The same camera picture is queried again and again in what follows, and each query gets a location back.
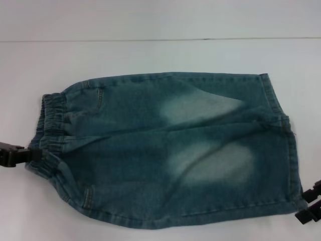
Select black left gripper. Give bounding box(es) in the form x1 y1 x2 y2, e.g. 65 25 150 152
0 141 41 168

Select blue denim shorts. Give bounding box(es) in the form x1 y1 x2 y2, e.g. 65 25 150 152
25 72 308 225

